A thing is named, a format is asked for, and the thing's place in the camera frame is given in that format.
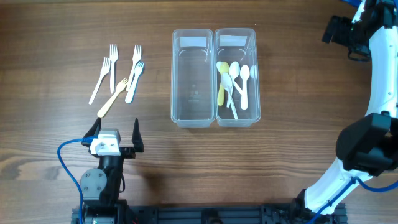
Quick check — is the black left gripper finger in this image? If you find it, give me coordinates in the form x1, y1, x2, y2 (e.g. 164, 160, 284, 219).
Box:
131, 118, 144, 152
82, 118, 101, 143

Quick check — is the pale blue plastic fork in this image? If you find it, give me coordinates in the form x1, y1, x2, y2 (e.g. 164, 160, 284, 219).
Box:
125, 62, 144, 103

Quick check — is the white plastic fork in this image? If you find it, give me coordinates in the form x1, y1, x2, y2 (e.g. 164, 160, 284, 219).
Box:
88, 57, 111, 105
109, 44, 118, 94
126, 45, 142, 91

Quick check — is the beige plastic spoon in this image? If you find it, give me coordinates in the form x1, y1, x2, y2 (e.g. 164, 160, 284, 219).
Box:
216, 62, 229, 106

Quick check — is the white thin plastic spoon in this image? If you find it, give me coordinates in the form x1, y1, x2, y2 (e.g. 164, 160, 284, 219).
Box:
221, 73, 238, 120

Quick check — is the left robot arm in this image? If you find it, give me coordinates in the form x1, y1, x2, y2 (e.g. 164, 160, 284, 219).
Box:
71, 118, 144, 223

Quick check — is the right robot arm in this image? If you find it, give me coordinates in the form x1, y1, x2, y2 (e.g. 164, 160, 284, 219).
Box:
289, 0, 397, 223

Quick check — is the clear plastic container left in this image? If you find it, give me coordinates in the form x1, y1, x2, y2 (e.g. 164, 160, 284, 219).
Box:
170, 29, 216, 128

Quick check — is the clear plastic container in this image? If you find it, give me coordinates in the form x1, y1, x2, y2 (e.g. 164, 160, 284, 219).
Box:
215, 28, 261, 128
170, 29, 216, 128

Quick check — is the clear plastic container right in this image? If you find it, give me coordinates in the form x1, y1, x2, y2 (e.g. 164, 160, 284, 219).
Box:
215, 28, 261, 128

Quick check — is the beige plastic fork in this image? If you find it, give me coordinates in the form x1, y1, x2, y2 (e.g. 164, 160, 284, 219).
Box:
97, 78, 128, 118

